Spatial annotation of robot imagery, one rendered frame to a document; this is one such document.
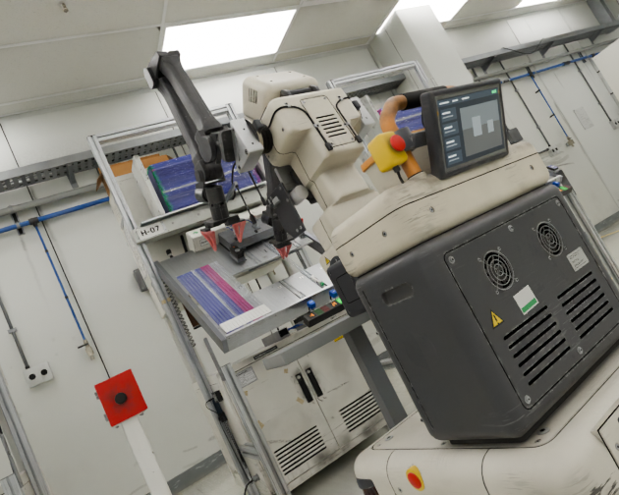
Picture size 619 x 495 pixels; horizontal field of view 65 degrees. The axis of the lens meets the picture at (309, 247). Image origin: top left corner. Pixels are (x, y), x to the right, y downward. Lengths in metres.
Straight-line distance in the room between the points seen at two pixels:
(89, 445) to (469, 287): 3.11
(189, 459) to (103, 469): 0.55
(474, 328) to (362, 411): 1.45
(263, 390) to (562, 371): 1.36
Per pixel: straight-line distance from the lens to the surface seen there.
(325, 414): 2.26
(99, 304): 3.80
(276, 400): 2.18
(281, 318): 1.91
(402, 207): 0.94
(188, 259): 2.35
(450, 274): 0.95
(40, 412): 3.74
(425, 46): 5.39
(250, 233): 2.36
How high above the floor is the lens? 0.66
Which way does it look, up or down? 7 degrees up
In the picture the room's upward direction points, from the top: 27 degrees counter-clockwise
